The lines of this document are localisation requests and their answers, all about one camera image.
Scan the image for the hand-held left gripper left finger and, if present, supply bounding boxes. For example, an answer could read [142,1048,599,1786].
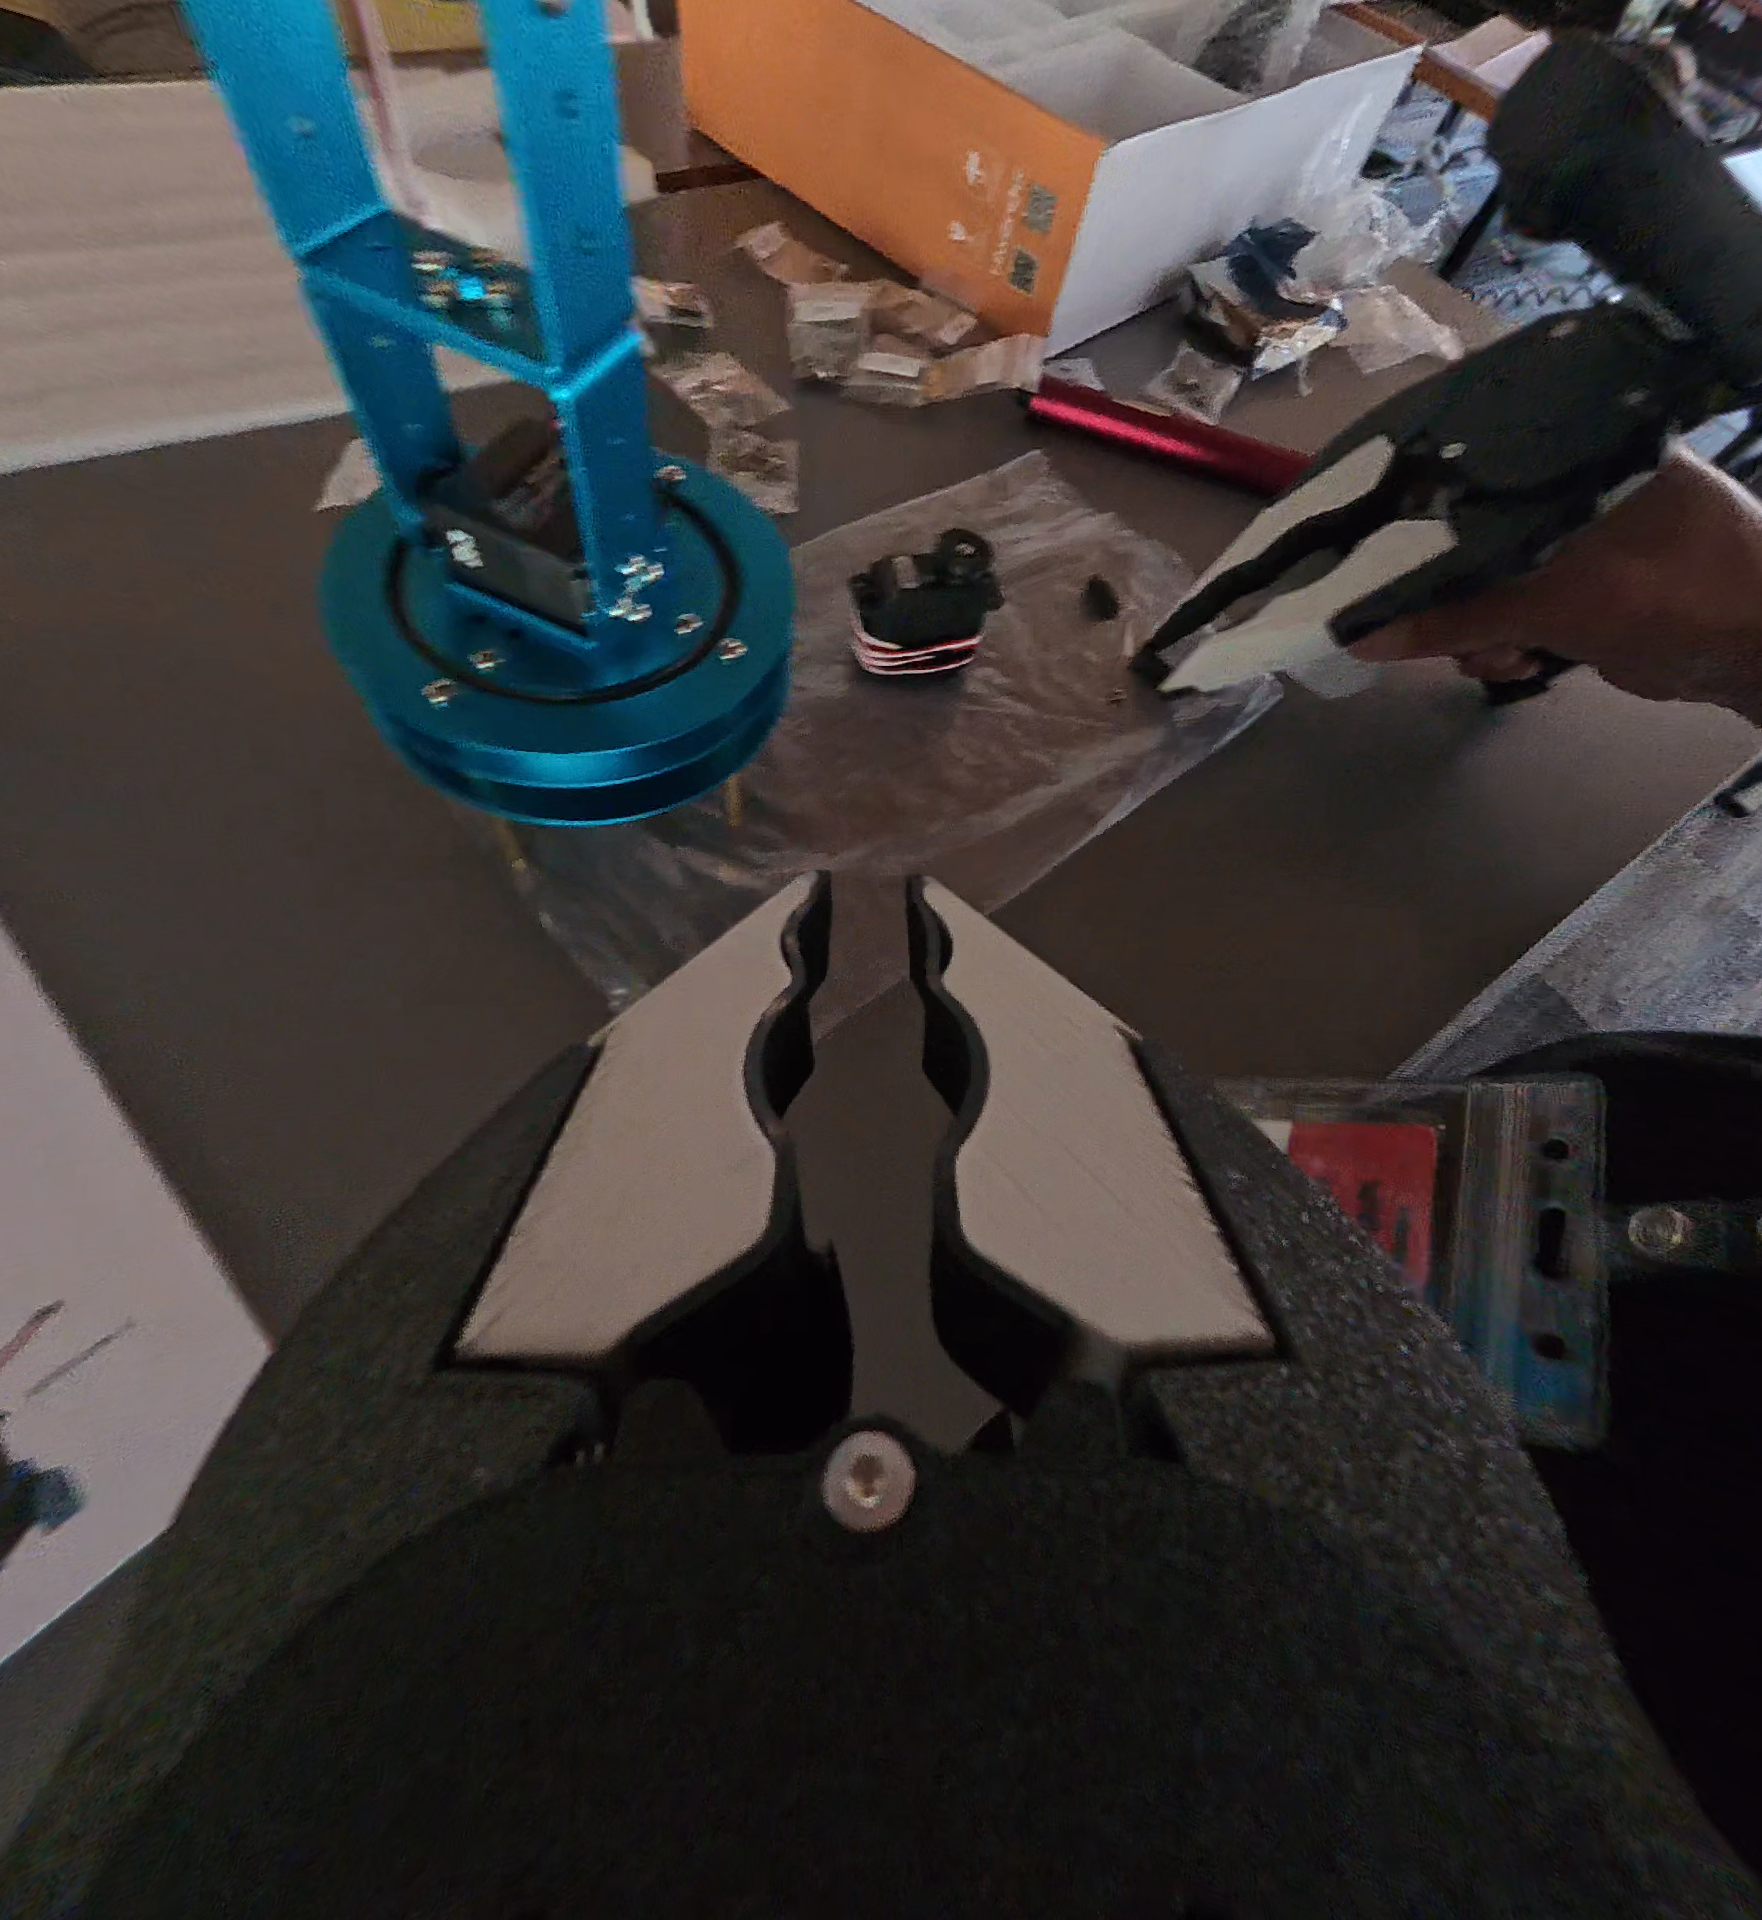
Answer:
[449,872,838,1370]

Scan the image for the blue foil bags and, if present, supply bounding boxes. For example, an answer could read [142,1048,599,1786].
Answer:
[1173,217,1349,377]

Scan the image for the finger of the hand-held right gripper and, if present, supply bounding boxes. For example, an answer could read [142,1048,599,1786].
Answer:
[1130,442,1405,680]
[1157,528,1459,700]

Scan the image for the black servo motor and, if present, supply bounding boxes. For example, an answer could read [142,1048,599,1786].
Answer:
[847,528,1006,680]

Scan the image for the clear packaged tool box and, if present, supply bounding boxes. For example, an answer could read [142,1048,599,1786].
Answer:
[1225,1077,1610,1448]

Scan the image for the red metal tube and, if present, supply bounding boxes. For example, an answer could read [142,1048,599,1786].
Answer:
[1026,374,1318,488]

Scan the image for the grey desk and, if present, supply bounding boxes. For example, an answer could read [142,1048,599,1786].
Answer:
[0,44,1762,1920]

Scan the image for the person's right hand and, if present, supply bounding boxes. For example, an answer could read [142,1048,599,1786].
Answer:
[1342,448,1762,709]

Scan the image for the scattered small parts bags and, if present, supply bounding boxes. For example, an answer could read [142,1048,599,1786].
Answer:
[633,221,1249,518]

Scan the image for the robot assembly manual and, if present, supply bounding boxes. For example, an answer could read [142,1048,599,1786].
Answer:
[0,810,273,1725]

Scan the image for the orange and white cardboard box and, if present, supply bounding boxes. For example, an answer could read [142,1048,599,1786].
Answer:
[677,0,1422,356]

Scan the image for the blue toy robot arm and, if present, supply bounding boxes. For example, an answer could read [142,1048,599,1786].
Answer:
[174,0,795,874]

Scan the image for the large clear plastic bag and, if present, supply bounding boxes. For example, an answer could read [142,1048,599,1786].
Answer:
[520,449,1280,1010]

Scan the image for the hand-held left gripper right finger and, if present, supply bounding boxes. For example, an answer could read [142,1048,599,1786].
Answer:
[905,872,1281,1412]

